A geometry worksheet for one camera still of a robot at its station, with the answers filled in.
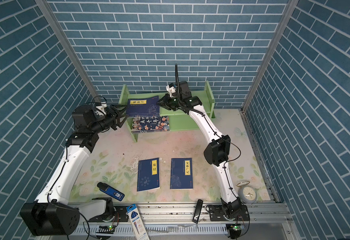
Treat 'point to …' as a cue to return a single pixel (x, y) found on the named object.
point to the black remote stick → (197, 211)
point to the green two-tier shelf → (178, 121)
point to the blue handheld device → (110, 191)
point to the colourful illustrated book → (150, 124)
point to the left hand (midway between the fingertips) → (129, 109)
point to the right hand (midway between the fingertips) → (154, 102)
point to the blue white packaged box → (137, 222)
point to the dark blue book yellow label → (145, 106)
